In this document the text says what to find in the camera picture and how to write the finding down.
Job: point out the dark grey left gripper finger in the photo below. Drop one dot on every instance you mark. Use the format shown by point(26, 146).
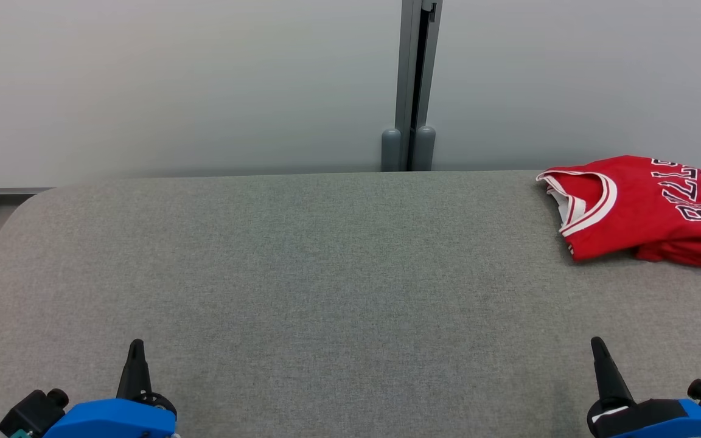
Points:
point(136, 377)

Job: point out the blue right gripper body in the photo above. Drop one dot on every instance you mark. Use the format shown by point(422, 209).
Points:
point(661, 421)

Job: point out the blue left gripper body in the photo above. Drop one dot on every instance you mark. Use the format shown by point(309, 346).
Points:
point(113, 421)

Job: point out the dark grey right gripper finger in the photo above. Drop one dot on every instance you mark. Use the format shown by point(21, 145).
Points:
point(609, 380)

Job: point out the red jersey with white sleeves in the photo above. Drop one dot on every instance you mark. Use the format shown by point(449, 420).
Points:
point(642, 213)

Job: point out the grey cylindrical post foot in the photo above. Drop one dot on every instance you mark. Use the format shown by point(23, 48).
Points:
point(424, 149)
point(390, 151)

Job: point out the grey vertical partition post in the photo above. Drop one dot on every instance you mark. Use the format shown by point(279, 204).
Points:
point(417, 61)

